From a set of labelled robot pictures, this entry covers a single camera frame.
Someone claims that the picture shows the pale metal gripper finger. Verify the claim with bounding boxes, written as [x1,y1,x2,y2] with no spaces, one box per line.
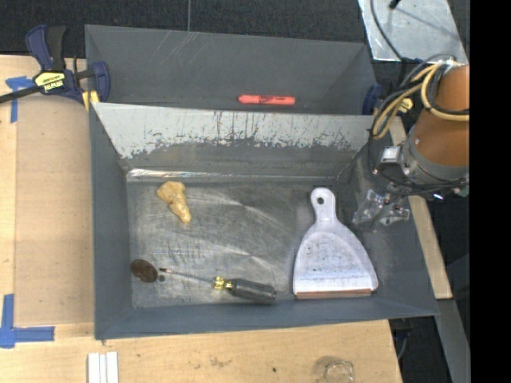
[352,189,386,226]
[378,202,411,227]

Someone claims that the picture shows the white dustpan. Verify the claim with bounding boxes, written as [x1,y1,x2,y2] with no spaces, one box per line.
[291,187,379,301]

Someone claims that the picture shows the grey metal bin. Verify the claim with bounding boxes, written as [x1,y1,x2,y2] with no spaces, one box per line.
[84,24,441,341]

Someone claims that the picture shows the orange marker pen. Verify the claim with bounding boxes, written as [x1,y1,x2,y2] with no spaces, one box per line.
[237,93,297,107]

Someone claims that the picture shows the clear glass cup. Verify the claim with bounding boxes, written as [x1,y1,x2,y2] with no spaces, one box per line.
[312,355,357,383]

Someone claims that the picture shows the tan lumpy toy food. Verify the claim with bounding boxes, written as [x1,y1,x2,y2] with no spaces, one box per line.
[156,180,192,225]

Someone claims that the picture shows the brown round disc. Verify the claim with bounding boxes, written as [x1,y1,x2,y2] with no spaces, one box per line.
[129,258,160,284]

